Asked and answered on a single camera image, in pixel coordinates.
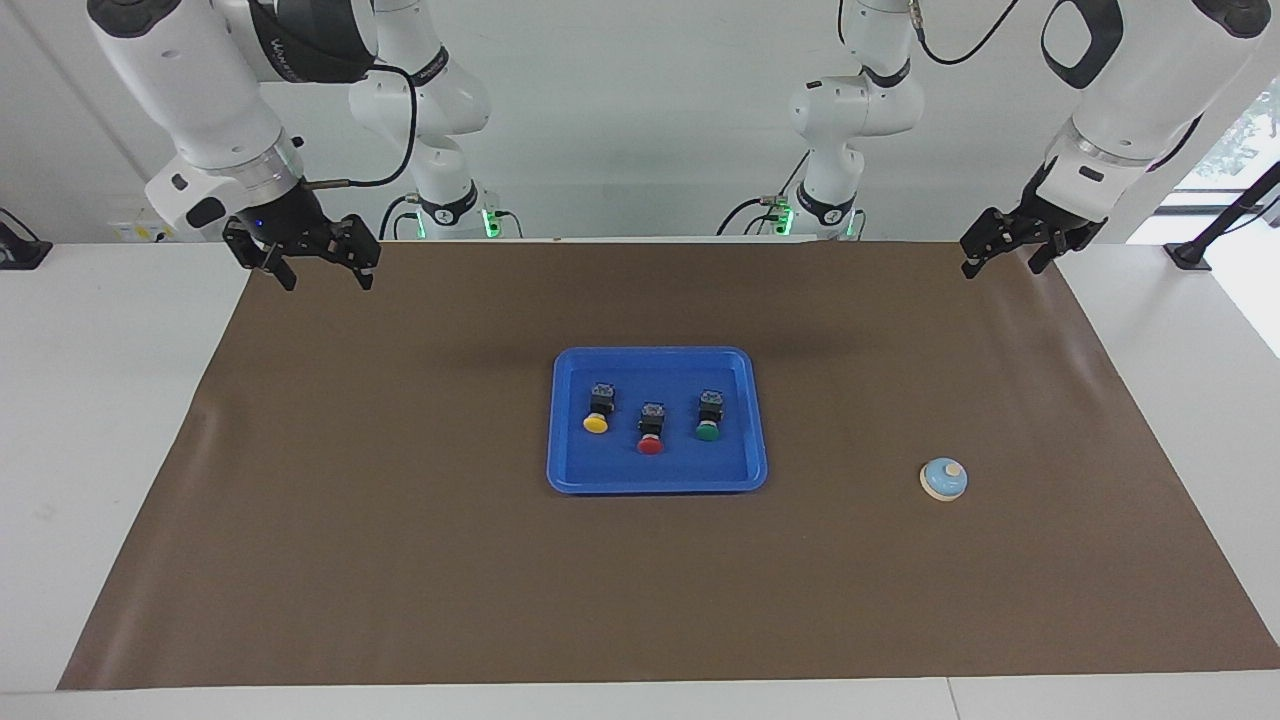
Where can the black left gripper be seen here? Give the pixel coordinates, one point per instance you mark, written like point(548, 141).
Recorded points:
point(1050, 217)

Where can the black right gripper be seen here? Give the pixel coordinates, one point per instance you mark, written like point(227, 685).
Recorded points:
point(300, 232)

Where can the yellow push button switch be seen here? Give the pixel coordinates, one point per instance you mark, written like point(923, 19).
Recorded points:
point(598, 405)

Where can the green push button switch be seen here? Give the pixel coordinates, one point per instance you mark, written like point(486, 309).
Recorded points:
point(709, 415)

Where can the red push button switch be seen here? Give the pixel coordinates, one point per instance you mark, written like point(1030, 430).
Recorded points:
point(651, 428)

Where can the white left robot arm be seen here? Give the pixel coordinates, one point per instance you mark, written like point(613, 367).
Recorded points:
point(1150, 90)

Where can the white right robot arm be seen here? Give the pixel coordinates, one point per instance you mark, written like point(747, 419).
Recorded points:
point(200, 90)

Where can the light blue desk bell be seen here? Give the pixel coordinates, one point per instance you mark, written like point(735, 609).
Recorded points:
point(941, 480)

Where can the blue plastic tray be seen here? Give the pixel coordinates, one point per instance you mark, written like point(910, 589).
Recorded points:
point(620, 472)

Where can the black clamp stand with rod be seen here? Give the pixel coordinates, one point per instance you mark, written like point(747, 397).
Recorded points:
point(1188, 256)

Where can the brown table mat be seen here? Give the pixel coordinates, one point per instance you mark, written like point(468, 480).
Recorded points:
point(640, 580)

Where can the white wall outlet box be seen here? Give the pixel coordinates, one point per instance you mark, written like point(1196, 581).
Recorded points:
point(130, 232)

